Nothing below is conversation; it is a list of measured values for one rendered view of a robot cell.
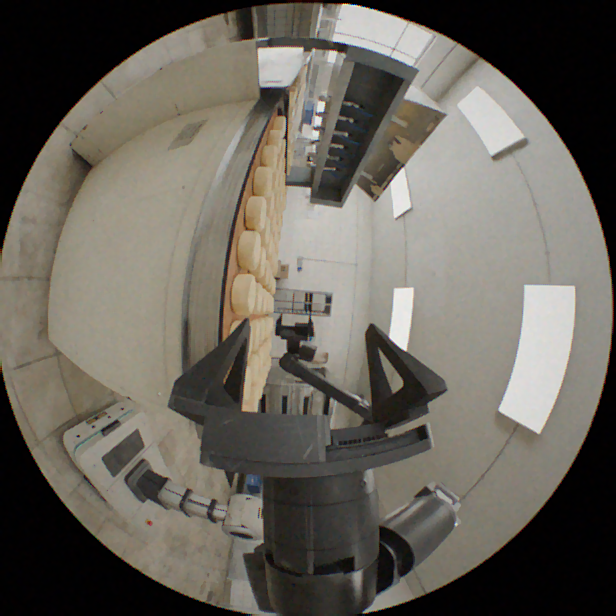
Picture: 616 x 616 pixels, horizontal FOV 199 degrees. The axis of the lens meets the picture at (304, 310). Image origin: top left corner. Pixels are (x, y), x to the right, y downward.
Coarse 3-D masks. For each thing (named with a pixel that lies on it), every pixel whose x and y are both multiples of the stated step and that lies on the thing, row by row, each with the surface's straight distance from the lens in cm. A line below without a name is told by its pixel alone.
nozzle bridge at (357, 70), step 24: (312, 48) 63; (336, 48) 63; (360, 48) 53; (336, 72) 65; (360, 72) 63; (384, 72) 63; (408, 72) 56; (336, 96) 59; (360, 96) 65; (384, 96) 64; (336, 120) 63; (360, 120) 69; (384, 120) 60; (360, 168) 71; (312, 192) 88; (336, 192) 91
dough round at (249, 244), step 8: (248, 232) 23; (256, 232) 23; (240, 240) 22; (248, 240) 21; (256, 240) 22; (240, 248) 21; (248, 248) 21; (256, 248) 23; (240, 256) 21; (248, 256) 21; (256, 256) 23; (240, 264) 22; (248, 264) 22; (256, 264) 23
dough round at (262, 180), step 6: (258, 168) 28; (264, 168) 28; (270, 168) 29; (258, 174) 27; (264, 174) 27; (270, 174) 29; (258, 180) 27; (264, 180) 26; (270, 180) 30; (258, 186) 27; (264, 186) 27; (270, 186) 30; (258, 192) 27; (264, 192) 27
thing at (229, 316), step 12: (276, 108) 43; (264, 144) 34; (252, 168) 27; (252, 180) 27; (252, 192) 27; (240, 216) 22; (240, 228) 22; (228, 276) 19; (228, 288) 20; (228, 300) 20; (228, 312) 20; (228, 324) 20; (228, 372) 22
